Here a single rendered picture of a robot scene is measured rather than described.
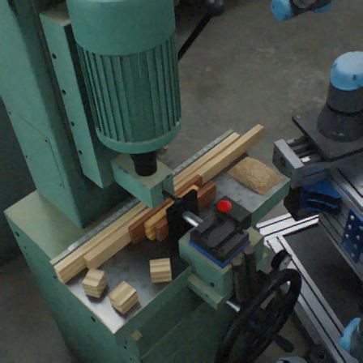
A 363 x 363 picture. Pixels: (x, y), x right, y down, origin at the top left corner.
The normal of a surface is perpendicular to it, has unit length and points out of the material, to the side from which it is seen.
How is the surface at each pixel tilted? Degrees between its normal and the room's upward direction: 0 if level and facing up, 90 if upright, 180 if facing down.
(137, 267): 0
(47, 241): 0
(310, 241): 0
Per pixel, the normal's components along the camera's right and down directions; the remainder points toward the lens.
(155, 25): 0.66, 0.51
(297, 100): -0.05, -0.69
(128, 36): 0.19, 0.69
